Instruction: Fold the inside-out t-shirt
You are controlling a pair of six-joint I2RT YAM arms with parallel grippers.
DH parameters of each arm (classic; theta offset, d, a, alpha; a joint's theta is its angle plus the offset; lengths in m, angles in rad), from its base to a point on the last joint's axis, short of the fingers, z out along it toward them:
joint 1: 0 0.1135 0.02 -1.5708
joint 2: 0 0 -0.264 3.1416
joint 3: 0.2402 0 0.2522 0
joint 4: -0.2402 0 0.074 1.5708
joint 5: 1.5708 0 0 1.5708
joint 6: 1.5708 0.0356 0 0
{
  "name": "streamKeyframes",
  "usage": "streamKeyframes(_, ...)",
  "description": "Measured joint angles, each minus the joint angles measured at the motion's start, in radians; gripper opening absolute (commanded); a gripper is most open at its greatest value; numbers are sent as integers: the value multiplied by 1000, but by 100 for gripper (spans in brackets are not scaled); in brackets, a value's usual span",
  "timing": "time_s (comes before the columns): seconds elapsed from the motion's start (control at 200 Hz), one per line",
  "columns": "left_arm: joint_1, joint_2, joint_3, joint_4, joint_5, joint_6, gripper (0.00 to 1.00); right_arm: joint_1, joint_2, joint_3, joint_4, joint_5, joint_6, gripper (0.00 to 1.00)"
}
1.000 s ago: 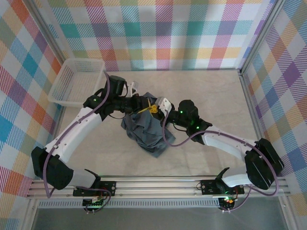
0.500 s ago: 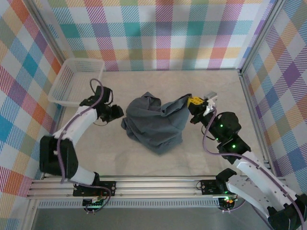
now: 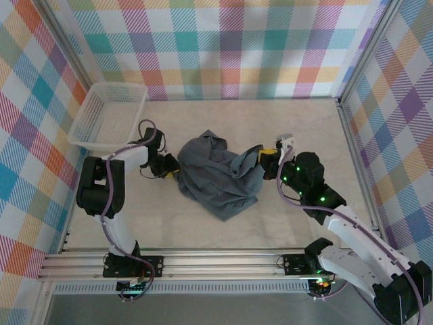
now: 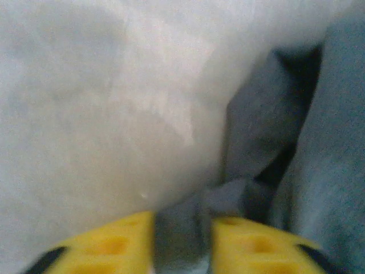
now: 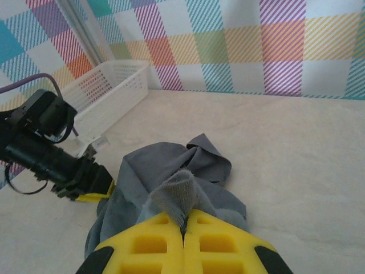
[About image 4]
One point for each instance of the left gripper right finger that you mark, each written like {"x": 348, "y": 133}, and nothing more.
{"x": 256, "y": 248}

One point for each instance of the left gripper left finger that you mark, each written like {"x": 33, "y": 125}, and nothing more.
{"x": 99, "y": 248}

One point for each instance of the grey t-shirt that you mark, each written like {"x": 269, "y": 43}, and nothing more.
{"x": 336, "y": 142}

